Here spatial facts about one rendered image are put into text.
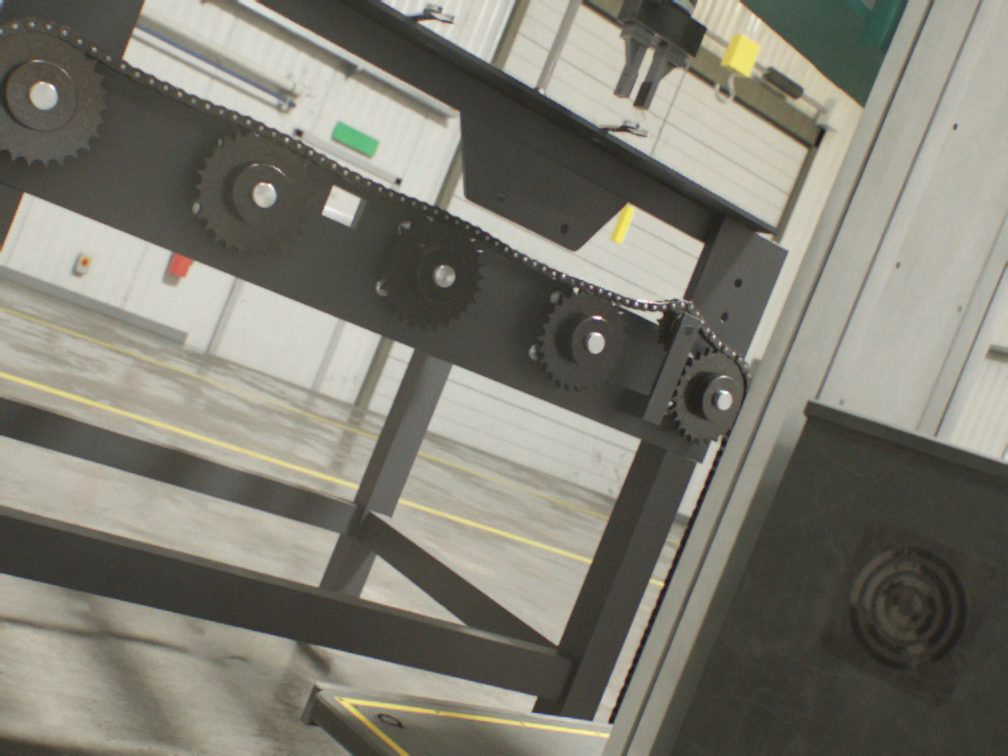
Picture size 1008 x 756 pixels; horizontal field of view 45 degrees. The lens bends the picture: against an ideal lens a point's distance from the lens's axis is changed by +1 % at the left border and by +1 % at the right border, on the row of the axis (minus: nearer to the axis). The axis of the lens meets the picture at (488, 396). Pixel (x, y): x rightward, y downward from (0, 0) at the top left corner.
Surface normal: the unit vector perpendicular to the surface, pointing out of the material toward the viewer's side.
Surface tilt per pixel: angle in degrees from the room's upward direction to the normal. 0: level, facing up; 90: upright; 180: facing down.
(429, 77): 90
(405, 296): 90
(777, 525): 90
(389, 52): 90
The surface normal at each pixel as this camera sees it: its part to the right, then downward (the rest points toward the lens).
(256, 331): 0.48, 0.21
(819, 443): -0.70, -0.27
